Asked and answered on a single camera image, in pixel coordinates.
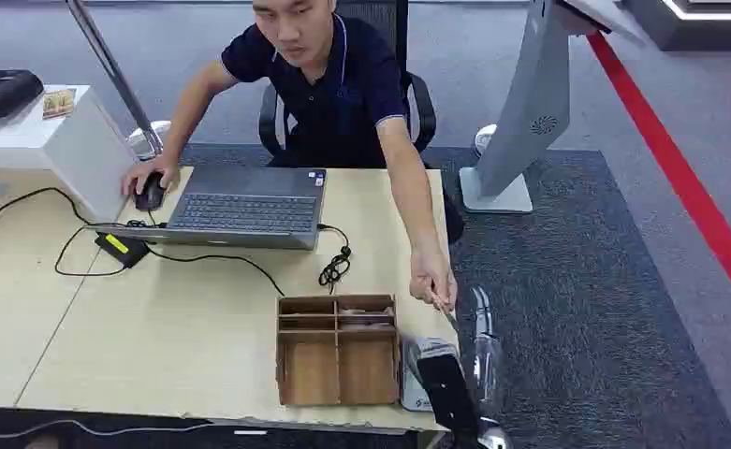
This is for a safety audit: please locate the person's right hand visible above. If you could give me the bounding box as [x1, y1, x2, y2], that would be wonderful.
[122, 154, 182, 198]

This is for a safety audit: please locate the person's left hand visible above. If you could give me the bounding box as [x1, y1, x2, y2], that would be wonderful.
[409, 243, 460, 311]

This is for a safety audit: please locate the black computer mouse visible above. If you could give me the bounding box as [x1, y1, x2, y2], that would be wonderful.
[132, 172, 168, 213]

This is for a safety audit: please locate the round white pole base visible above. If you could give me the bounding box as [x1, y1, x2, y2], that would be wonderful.
[125, 119, 173, 163]

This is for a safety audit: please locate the card stack in box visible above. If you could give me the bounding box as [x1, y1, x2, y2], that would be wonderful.
[339, 306, 396, 318]
[339, 318, 397, 330]

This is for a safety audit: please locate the black power adapter yellow label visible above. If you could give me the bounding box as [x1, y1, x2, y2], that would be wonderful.
[95, 232, 151, 269]

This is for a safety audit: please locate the white cabinet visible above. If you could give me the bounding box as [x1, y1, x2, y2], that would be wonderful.
[0, 83, 141, 223]

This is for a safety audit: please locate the grey laptop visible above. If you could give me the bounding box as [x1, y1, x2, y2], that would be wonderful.
[95, 164, 329, 253]

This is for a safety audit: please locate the slanted metal pole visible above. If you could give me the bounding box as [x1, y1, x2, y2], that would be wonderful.
[64, 0, 166, 160]

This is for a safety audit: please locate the small printed card pack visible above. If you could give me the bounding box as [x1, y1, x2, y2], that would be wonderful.
[41, 87, 79, 121]

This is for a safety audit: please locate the wooden card box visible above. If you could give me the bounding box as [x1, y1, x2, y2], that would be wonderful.
[274, 293, 402, 409]

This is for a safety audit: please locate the round white floor base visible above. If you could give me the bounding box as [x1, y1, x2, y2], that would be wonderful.
[473, 123, 500, 157]

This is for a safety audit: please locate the dark grey carpet mat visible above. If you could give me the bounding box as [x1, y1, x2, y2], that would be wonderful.
[179, 144, 731, 449]

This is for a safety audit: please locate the grey kiosk stand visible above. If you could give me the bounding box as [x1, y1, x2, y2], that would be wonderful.
[459, 0, 651, 216]

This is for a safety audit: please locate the person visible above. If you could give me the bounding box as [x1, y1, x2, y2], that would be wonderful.
[122, 0, 465, 311]

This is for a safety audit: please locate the black office chair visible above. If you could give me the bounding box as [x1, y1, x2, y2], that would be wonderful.
[257, 0, 438, 169]

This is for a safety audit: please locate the red floor tape strip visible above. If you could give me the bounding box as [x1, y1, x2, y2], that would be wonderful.
[585, 31, 731, 327]

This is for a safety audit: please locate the dark counter with light strip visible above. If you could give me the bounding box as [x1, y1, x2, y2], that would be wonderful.
[621, 0, 731, 52]

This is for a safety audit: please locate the bundled black cable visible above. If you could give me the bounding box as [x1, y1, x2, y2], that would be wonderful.
[316, 223, 354, 296]

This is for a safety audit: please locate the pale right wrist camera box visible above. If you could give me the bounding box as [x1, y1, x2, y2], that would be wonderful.
[402, 337, 463, 413]

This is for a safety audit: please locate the black cable to laptop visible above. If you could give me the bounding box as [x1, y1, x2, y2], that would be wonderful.
[144, 244, 286, 298]

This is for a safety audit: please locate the looped black adapter cable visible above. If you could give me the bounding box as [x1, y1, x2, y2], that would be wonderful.
[53, 223, 132, 278]

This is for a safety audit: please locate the long black power cable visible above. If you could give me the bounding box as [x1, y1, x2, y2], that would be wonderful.
[0, 186, 124, 255]

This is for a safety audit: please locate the white floor cable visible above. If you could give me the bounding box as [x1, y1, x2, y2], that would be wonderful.
[0, 418, 219, 441]

